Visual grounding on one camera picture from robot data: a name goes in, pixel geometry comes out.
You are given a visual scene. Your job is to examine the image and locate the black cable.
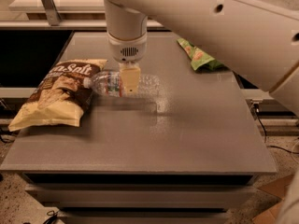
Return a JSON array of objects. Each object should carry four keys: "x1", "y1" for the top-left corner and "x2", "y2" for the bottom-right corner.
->
[{"x1": 253, "y1": 105, "x2": 299, "y2": 156}]

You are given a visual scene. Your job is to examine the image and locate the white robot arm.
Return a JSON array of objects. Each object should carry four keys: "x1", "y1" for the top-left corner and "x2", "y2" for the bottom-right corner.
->
[{"x1": 104, "y1": 0, "x2": 299, "y2": 116}]

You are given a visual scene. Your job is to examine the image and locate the green snack bag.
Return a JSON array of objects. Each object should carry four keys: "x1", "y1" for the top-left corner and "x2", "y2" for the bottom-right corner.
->
[{"x1": 178, "y1": 38, "x2": 224, "y2": 71}]

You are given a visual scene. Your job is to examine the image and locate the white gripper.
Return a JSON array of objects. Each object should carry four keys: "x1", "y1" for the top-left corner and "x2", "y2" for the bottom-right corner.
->
[{"x1": 107, "y1": 34, "x2": 147, "y2": 93}]

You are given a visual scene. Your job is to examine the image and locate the clear plastic water bottle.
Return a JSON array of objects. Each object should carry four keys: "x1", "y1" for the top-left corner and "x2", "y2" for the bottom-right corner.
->
[{"x1": 83, "y1": 71, "x2": 160, "y2": 98}]

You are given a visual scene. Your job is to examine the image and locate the metal shelf frame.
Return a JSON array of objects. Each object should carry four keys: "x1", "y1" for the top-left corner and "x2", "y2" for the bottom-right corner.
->
[{"x1": 0, "y1": 0, "x2": 166, "y2": 30}]

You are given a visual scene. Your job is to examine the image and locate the brown chip bag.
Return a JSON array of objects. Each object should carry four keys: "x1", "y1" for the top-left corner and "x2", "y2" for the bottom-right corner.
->
[{"x1": 8, "y1": 59, "x2": 107, "y2": 132}]

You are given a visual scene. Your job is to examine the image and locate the grey drawer cabinet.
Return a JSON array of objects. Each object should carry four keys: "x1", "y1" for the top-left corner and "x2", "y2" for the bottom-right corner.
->
[{"x1": 22, "y1": 171, "x2": 255, "y2": 224}]

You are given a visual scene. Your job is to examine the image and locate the cardboard box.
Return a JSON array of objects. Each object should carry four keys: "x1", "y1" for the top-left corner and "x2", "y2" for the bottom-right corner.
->
[{"x1": 251, "y1": 174, "x2": 295, "y2": 224}]

